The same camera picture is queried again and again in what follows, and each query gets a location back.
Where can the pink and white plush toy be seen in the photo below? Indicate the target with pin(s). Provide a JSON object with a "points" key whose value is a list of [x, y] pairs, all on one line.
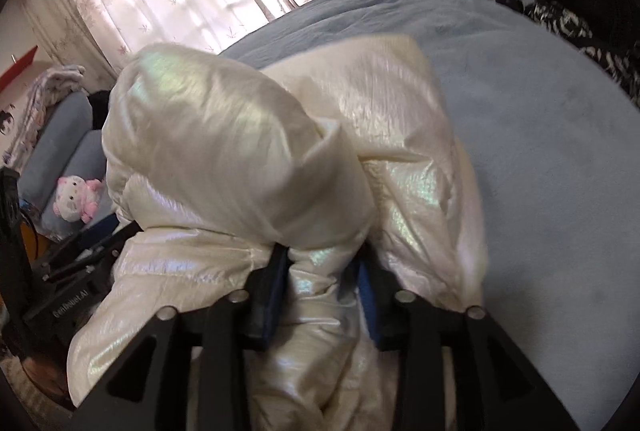
{"points": [[72, 201]]}

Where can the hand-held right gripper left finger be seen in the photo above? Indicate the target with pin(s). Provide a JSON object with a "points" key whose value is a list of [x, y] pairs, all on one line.
{"points": [[272, 306]]}

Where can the blue pillow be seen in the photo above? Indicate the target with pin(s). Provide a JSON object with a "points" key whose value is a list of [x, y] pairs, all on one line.
{"points": [[87, 161], [60, 136]]}

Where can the white shiny puffer jacket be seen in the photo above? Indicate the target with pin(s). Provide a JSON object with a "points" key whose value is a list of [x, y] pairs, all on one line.
{"points": [[225, 136]]}

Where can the black and white patterned cloth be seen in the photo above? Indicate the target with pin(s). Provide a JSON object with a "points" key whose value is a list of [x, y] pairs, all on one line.
{"points": [[600, 36]]}

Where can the pale patterned blanket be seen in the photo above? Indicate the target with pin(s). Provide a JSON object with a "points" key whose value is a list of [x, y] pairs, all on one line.
{"points": [[45, 96]]}

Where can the red panel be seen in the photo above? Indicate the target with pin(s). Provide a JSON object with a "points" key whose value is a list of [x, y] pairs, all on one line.
{"points": [[15, 68]]}

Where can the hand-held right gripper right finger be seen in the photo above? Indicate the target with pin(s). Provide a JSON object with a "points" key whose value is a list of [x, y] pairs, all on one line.
{"points": [[372, 311]]}

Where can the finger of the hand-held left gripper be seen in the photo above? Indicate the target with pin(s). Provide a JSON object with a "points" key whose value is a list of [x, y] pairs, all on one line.
{"points": [[100, 238], [85, 263]]}

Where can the bed with blue sheet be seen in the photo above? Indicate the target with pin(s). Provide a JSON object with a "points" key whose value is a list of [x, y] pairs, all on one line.
{"points": [[550, 186]]}

